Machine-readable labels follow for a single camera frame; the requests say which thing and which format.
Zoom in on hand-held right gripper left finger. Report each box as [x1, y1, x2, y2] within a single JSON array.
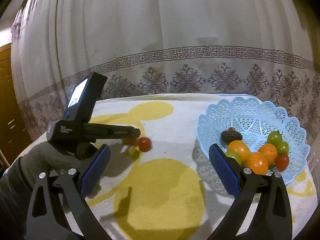
[[26, 144, 112, 240]]

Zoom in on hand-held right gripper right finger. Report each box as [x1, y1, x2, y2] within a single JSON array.
[[209, 144, 293, 240]]

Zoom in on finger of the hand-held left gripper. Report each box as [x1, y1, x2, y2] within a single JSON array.
[[84, 131, 139, 141], [84, 123, 141, 134]]

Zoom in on green tomato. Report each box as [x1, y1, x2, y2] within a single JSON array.
[[266, 130, 283, 147], [225, 151, 243, 165], [276, 141, 290, 155]]

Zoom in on orange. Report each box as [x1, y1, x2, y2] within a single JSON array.
[[258, 143, 278, 164], [122, 137, 140, 147], [246, 152, 269, 175], [227, 140, 251, 162]]

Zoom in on dark brown fruit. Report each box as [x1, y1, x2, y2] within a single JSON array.
[[220, 128, 243, 145]]

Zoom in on light blue lattice basket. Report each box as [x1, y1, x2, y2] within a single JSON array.
[[195, 97, 311, 184]]

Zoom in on red tomato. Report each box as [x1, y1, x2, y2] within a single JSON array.
[[275, 153, 290, 171], [138, 137, 152, 152]]

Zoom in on person's left forearm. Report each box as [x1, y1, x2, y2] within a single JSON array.
[[0, 159, 35, 240]]

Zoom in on person's left hand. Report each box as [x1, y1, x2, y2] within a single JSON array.
[[19, 141, 98, 188]]

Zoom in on white yellow printed blanket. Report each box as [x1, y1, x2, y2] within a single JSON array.
[[7, 93, 318, 240]]

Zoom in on wooden door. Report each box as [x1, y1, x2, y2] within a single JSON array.
[[0, 42, 33, 167]]

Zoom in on beige patterned curtain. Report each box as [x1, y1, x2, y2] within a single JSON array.
[[10, 0, 320, 143]]

